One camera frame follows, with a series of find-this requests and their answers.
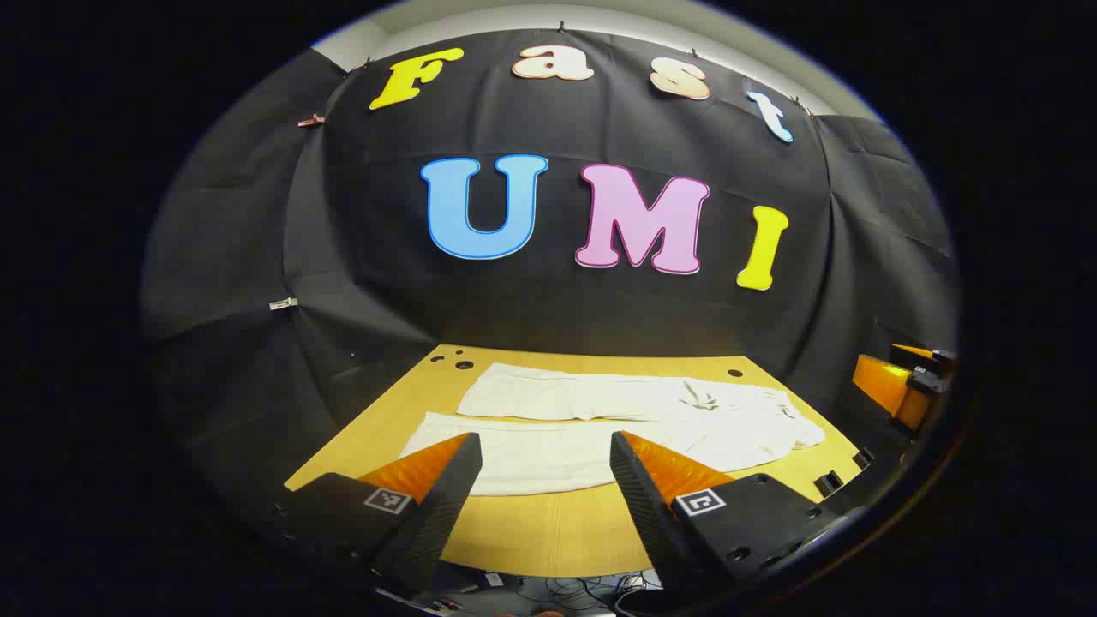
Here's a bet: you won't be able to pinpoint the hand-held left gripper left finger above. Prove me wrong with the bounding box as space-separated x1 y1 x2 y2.
261 432 483 601

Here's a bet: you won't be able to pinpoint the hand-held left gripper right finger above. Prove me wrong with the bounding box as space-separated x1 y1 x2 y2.
609 430 849 605

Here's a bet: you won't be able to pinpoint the white jeans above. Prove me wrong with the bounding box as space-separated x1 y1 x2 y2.
399 362 826 498

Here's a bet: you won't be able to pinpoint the black backdrop cloth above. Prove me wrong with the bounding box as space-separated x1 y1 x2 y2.
141 26 959 515

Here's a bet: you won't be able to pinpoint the black floor cables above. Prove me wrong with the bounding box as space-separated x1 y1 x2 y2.
467 572 665 614

